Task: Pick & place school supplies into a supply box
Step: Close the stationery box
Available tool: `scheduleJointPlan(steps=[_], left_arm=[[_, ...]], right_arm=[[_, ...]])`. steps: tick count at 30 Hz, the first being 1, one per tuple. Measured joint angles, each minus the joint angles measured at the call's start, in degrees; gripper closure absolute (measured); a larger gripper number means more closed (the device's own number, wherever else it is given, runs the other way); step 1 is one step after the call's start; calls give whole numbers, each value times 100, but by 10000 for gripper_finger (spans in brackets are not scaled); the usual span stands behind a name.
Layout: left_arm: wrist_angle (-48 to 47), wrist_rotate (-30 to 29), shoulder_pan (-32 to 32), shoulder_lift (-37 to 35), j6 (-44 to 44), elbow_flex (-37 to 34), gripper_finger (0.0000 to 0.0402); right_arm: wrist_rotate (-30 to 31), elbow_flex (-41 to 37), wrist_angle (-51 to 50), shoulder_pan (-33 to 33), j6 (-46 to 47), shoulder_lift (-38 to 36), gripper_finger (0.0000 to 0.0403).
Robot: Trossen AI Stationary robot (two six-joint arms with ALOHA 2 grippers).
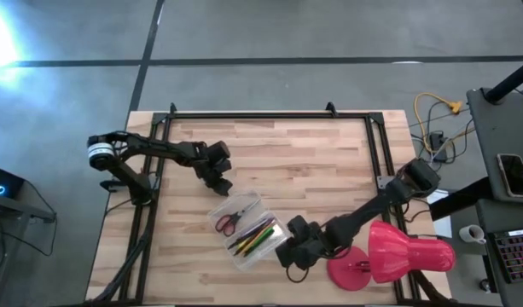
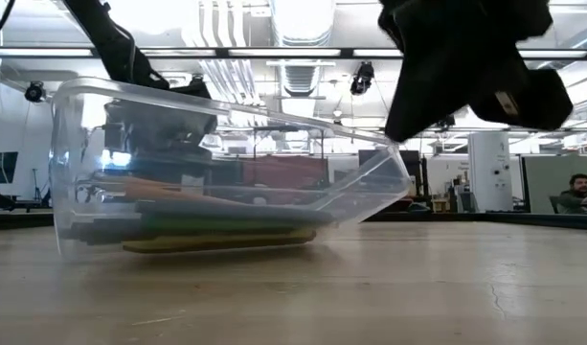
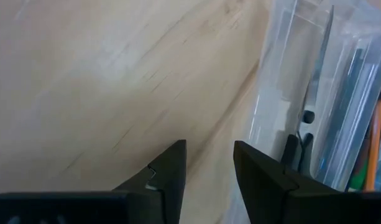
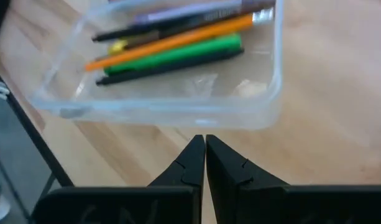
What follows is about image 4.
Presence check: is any dark grey mechanical pencil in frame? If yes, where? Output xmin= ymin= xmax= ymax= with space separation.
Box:
xmin=124 ymin=7 xmax=277 ymax=50

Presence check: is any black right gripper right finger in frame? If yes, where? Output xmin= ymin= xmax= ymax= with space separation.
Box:
xmin=206 ymin=134 xmax=381 ymax=224

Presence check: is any orange pencil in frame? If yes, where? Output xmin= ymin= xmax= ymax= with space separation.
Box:
xmin=84 ymin=7 xmax=275 ymax=72

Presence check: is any thick black pen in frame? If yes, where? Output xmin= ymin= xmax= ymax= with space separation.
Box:
xmin=95 ymin=48 xmax=246 ymax=86

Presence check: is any black aluminium table frame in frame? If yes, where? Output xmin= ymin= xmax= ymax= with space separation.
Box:
xmin=0 ymin=0 xmax=75 ymax=200

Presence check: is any grey marker with black cap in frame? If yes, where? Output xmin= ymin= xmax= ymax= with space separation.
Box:
xmin=133 ymin=0 xmax=277 ymax=25

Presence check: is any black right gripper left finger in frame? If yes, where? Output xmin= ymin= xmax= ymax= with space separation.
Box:
xmin=30 ymin=134 xmax=206 ymax=224

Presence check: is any yellow highlighter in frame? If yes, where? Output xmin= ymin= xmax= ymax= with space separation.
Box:
xmin=108 ymin=39 xmax=129 ymax=57

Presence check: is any green pen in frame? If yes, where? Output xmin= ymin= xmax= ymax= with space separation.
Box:
xmin=103 ymin=32 xmax=243 ymax=77

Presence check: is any clear plastic supply box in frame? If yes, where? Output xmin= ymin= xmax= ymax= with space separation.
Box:
xmin=27 ymin=0 xmax=285 ymax=131

